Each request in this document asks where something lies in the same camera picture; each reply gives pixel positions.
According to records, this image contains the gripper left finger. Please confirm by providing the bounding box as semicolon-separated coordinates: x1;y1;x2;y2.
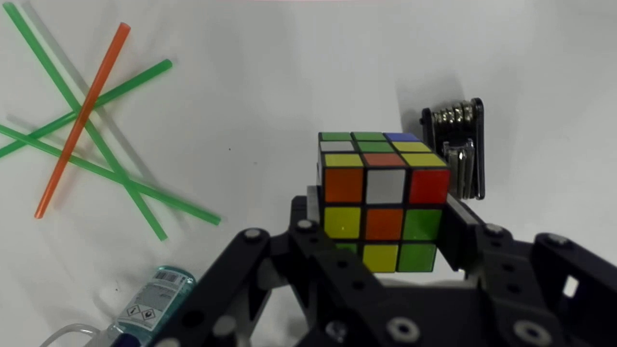
147;186;401;347

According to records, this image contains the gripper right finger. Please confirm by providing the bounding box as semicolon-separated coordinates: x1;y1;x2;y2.
440;195;617;347

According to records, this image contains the Rubik's cube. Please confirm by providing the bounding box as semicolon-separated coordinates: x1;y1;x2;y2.
317;131;452;274

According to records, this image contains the clear blue sanitizer bottle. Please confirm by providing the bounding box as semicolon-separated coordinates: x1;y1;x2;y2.
39;266;198;347

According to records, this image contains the green straw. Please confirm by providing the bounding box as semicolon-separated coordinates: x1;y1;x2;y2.
0;59;173;160
0;124;222;226
2;2;169;241

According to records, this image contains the black folding hex key set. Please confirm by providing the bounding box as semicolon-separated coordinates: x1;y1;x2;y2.
420;98;486;201

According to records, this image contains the orange straw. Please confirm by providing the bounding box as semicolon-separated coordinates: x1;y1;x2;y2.
34;22;132;220

